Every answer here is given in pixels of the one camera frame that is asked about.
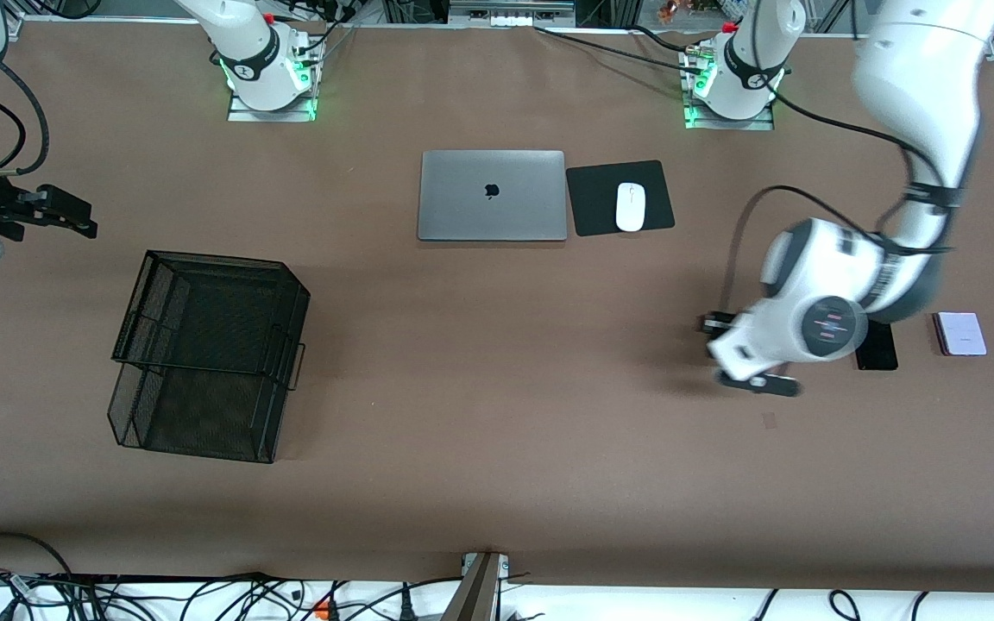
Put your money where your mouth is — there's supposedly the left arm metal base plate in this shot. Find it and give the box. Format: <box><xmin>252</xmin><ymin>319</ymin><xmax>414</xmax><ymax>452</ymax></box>
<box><xmin>683</xmin><ymin>43</ymin><xmax>776</xmax><ymax>132</ymax></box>

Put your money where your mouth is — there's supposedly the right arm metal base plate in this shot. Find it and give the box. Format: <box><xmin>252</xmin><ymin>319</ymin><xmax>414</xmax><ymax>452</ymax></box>
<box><xmin>228</xmin><ymin>39</ymin><xmax>318</xmax><ymax>122</ymax></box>

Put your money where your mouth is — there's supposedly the silver power strip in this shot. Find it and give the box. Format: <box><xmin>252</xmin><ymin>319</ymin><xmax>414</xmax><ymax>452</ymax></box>
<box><xmin>450</xmin><ymin>0</ymin><xmax>576</xmax><ymax>27</ymax></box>

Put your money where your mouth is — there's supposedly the silver closed laptop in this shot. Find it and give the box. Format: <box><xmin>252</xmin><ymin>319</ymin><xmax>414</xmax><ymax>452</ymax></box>
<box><xmin>418</xmin><ymin>150</ymin><xmax>568</xmax><ymax>242</ymax></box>

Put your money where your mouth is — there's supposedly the long black smartphone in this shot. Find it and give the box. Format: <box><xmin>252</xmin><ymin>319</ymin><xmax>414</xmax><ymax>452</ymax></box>
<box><xmin>855</xmin><ymin>321</ymin><xmax>899</xmax><ymax>372</ymax></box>

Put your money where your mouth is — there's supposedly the thick black cable loop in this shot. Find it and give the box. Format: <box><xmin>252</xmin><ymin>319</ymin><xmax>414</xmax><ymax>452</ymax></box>
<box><xmin>0</xmin><ymin>531</ymin><xmax>75</xmax><ymax>579</ymax></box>

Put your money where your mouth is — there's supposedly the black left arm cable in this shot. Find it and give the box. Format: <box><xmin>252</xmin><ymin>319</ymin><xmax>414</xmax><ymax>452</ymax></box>
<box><xmin>721</xmin><ymin>65</ymin><xmax>951</xmax><ymax>316</ymax></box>

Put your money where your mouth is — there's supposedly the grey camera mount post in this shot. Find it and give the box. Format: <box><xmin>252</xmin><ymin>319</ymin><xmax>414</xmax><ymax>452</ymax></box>
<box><xmin>441</xmin><ymin>552</ymin><xmax>511</xmax><ymax>621</ymax></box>

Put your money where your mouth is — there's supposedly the black mouse pad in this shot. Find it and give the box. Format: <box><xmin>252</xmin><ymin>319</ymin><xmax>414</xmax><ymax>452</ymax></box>
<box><xmin>566</xmin><ymin>160</ymin><xmax>676</xmax><ymax>237</ymax></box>

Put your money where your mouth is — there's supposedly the black two-tier mesh tray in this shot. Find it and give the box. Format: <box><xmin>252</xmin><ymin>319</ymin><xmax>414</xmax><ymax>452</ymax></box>
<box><xmin>107</xmin><ymin>250</ymin><xmax>311</xmax><ymax>465</ymax></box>

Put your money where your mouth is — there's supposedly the long black table cable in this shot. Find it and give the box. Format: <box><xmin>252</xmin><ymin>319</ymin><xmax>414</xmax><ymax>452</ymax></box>
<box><xmin>534</xmin><ymin>26</ymin><xmax>703</xmax><ymax>72</ymax></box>

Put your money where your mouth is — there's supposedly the lavender flip phone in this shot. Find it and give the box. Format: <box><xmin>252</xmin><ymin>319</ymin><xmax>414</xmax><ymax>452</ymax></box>
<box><xmin>933</xmin><ymin>312</ymin><xmax>988</xmax><ymax>357</ymax></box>

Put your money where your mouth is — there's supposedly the white computer mouse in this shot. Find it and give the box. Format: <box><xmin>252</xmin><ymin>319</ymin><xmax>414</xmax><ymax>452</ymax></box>
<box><xmin>616</xmin><ymin>182</ymin><xmax>646</xmax><ymax>232</ymax></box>

